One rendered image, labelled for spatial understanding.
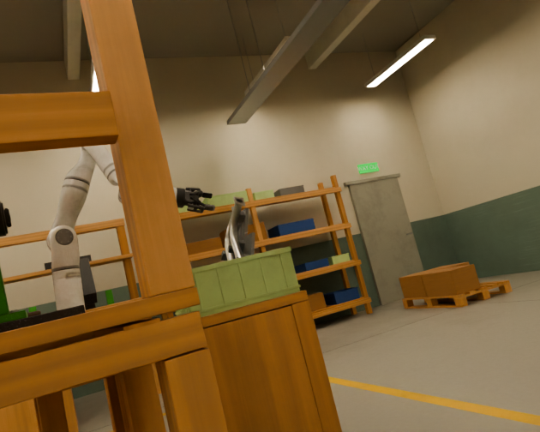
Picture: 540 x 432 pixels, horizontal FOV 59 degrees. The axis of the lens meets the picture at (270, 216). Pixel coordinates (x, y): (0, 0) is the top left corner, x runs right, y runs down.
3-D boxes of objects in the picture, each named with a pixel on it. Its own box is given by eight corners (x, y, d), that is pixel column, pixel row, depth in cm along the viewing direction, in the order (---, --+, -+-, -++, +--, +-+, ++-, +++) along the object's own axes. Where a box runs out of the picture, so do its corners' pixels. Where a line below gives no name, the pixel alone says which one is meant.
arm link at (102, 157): (120, 160, 173) (129, 171, 181) (86, 116, 183) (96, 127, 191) (99, 176, 172) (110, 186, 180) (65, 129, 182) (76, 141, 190)
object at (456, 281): (404, 309, 673) (395, 278, 679) (449, 295, 701) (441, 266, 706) (461, 307, 561) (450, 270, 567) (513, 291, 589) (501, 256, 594)
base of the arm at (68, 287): (57, 321, 168) (51, 274, 171) (85, 316, 172) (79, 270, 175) (57, 321, 160) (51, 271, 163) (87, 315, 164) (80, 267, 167)
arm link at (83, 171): (87, 135, 193) (71, 191, 184) (75, 122, 185) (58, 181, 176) (108, 135, 192) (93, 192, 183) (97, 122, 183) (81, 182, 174)
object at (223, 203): (375, 312, 715) (336, 171, 744) (180, 373, 590) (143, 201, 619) (355, 314, 764) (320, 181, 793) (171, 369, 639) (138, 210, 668)
